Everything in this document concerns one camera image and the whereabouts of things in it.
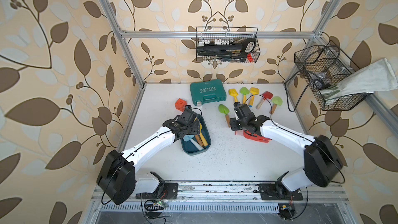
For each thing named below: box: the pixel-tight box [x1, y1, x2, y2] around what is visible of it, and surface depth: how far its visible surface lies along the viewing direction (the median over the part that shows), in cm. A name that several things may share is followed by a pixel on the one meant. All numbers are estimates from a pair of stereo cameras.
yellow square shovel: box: [199, 122, 209, 148], surface depth 92 cm
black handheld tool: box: [196, 38, 257, 57], surface depth 85 cm
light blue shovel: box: [182, 134, 205, 151], surface depth 91 cm
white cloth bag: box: [320, 57, 398, 100], surface depth 59 cm
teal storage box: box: [180, 114, 212, 156], surface depth 89 cm
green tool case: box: [190, 78, 227, 106], surface depth 113 cm
